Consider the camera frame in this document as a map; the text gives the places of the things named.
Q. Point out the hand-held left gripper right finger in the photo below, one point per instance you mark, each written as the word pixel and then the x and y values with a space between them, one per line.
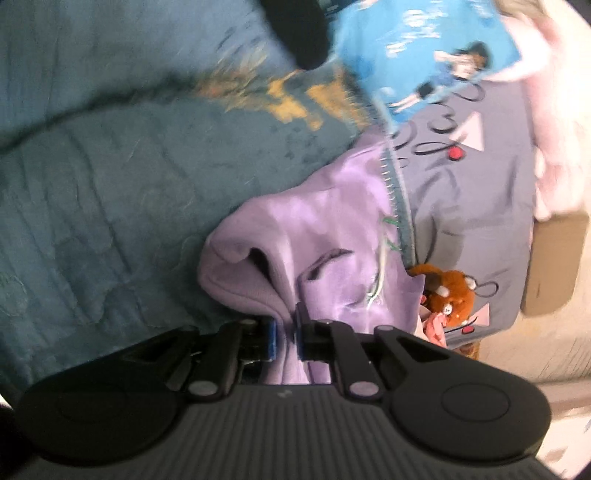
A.
pixel 301 339

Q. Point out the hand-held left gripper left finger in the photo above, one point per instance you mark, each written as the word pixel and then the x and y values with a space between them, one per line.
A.
pixel 272 341

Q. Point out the purple hoodie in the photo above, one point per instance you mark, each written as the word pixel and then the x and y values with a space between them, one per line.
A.
pixel 323 221

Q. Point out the pink garment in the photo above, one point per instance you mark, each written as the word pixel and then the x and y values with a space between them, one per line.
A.
pixel 434 330

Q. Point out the red panda plush toy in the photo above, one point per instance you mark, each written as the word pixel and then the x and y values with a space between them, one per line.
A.
pixel 455 295

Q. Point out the orange bag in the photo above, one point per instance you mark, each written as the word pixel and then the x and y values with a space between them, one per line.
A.
pixel 468 353

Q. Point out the blue floral quilt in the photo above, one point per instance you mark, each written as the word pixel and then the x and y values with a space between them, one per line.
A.
pixel 115 184

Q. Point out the grey printed sheet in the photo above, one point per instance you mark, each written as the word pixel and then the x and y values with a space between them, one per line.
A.
pixel 475 198

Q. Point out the tan cushion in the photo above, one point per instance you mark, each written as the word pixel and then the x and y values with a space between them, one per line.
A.
pixel 551 263

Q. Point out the black clothing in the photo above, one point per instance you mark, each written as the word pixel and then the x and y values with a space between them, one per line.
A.
pixel 300 32

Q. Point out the blue cartoon print pillow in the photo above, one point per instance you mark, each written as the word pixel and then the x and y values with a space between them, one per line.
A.
pixel 406 46

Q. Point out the pink plush toy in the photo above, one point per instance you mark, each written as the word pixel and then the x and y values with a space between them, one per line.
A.
pixel 558 92

